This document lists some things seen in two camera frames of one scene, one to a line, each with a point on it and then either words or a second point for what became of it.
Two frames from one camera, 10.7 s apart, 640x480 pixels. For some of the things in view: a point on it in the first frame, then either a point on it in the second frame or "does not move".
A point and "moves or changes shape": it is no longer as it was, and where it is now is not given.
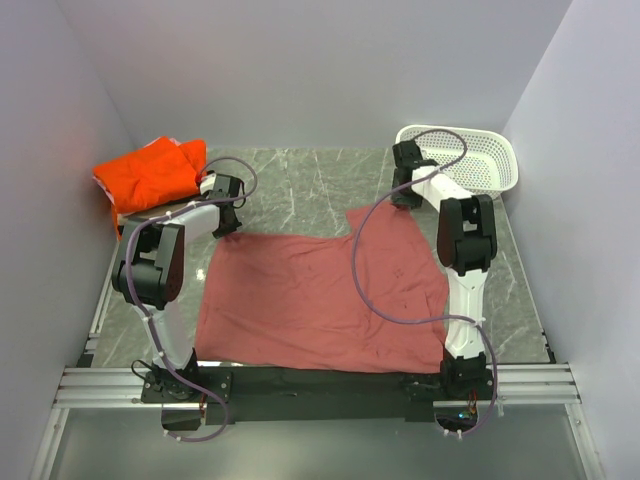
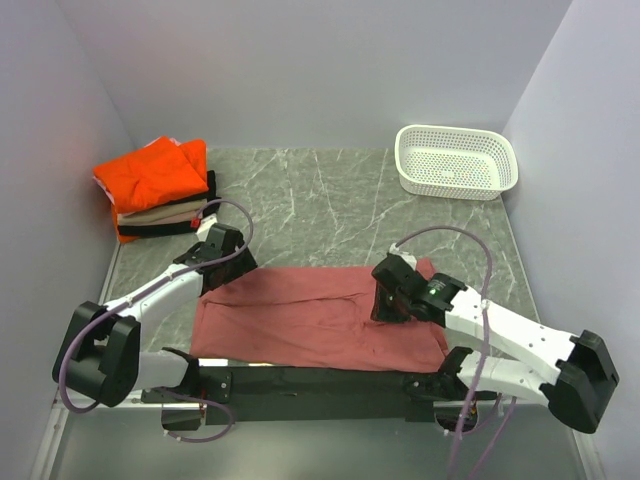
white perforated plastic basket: [479, 159] does not move
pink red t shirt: [294, 304] moves or changes shape
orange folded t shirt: [158, 174] does not move
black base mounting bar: [314, 393] does not move
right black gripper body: [404, 198] to [390, 308]
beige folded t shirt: [151, 213] does not move
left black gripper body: [228, 229] to [238, 264]
